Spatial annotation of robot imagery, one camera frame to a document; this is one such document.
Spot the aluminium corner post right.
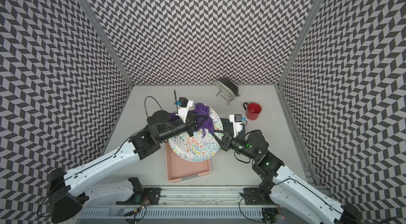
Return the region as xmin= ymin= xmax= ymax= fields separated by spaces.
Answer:
xmin=278 ymin=0 xmax=324 ymax=88

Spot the red mug dark rim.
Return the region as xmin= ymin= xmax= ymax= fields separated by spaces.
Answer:
xmin=243 ymin=102 xmax=262 ymax=120

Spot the multicolour squiggle round plate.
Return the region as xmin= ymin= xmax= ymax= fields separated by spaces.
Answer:
xmin=168 ymin=102 xmax=223 ymax=162

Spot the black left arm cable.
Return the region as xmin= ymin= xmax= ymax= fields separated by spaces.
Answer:
xmin=144 ymin=96 xmax=164 ymax=118

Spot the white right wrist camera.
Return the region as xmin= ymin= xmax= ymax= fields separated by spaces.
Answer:
xmin=228 ymin=114 xmax=246 ymax=138

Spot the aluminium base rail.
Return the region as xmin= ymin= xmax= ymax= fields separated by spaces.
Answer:
xmin=68 ymin=185 xmax=337 ymax=224

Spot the chrome wire plate rack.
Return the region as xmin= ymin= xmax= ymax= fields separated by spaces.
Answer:
xmin=216 ymin=85 xmax=240 ymax=105

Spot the teal square plate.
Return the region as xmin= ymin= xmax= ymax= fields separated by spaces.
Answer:
xmin=221 ymin=117 xmax=246 ymax=139

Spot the aluminium corner post left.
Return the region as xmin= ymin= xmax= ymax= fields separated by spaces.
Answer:
xmin=77 ymin=0 xmax=134 ymax=89

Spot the purple microfibre cloth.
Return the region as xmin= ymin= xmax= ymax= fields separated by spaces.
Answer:
xmin=165 ymin=111 xmax=210 ymax=138

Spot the pink perforated plastic tray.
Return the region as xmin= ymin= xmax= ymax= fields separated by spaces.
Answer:
xmin=166 ymin=143 xmax=211 ymax=183

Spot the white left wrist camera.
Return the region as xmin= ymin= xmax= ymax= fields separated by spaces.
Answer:
xmin=176 ymin=97 xmax=193 ymax=123

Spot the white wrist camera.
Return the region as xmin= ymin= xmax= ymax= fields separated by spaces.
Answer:
xmin=176 ymin=97 xmax=193 ymax=123
xmin=228 ymin=114 xmax=246 ymax=138

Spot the aluminium corner post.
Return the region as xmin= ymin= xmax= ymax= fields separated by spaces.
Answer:
xmin=278 ymin=0 xmax=324 ymax=88
xmin=77 ymin=0 xmax=134 ymax=89

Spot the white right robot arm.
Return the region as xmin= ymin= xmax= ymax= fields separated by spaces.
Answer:
xmin=213 ymin=130 xmax=361 ymax=224

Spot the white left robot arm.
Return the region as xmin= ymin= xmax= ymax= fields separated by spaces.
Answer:
xmin=47 ymin=110 xmax=207 ymax=224

